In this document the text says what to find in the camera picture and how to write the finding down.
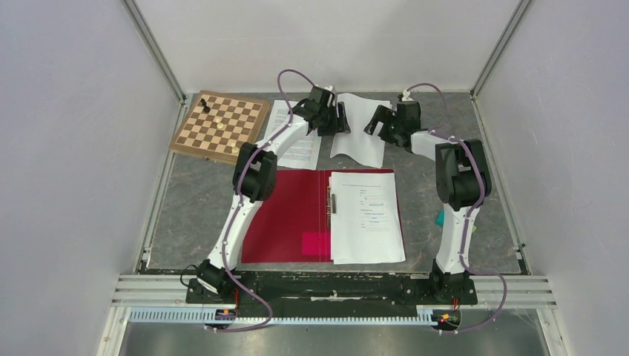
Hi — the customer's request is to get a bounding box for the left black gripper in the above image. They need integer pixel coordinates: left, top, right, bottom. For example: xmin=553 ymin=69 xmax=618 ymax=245
xmin=318 ymin=103 xmax=352 ymax=138

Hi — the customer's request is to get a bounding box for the white paper stack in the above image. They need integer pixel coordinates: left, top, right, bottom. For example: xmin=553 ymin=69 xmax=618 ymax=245
xmin=330 ymin=93 xmax=391 ymax=168

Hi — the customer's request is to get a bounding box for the printed text paper sheet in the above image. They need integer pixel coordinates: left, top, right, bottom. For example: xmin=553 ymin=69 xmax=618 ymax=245
xmin=262 ymin=100 xmax=322 ymax=170

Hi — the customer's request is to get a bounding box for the printed form paper sheet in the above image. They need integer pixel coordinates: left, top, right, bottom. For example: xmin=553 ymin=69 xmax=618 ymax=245
xmin=329 ymin=171 xmax=406 ymax=265

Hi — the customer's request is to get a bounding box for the red clip file folder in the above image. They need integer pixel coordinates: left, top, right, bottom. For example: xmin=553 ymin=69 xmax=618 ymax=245
xmin=241 ymin=169 xmax=406 ymax=265

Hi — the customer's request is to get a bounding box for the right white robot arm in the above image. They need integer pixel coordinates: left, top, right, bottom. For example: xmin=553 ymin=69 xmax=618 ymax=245
xmin=364 ymin=101 xmax=492 ymax=303

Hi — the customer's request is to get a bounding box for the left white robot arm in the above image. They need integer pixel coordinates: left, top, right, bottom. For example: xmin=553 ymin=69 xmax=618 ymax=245
xmin=197 ymin=85 xmax=350 ymax=303

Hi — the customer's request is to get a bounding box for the wooden chessboard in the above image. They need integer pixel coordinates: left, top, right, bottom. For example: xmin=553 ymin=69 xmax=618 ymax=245
xmin=169 ymin=90 xmax=271 ymax=165

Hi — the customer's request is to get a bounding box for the black chess piece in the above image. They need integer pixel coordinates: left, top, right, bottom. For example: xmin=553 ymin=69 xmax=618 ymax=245
xmin=200 ymin=99 xmax=211 ymax=113

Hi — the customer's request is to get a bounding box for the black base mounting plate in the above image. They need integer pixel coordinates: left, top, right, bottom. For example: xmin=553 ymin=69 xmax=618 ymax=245
xmin=185 ymin=271 xmax=478 ymax=317

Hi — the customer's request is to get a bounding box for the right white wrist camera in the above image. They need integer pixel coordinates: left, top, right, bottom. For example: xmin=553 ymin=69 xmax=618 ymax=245
xmin=398 ymin=90 xmax=415 ymax=102

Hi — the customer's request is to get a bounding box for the right aluminium frame post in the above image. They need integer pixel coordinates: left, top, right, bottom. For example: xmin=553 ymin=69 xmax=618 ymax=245
xmin=470 ymin=0 xmax=534 ymax=102

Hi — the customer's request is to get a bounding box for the aluminium frame post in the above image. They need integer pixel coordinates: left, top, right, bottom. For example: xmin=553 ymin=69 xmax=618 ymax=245
xmin=121 ymin=0 xmax=187 ymax=103
xmin=470 ymin=0 xmax=534 ymax=102

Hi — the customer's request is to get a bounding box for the left aluminium frame post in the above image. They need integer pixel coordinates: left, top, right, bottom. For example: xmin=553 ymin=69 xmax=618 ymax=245
xmin=121 ymin=0 xmax=187 ymax=103

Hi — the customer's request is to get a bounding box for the white slotted cable duct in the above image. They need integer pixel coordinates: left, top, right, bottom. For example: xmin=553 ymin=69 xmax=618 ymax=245
xmin=128 ymin=306 xmax=438 ymax=326

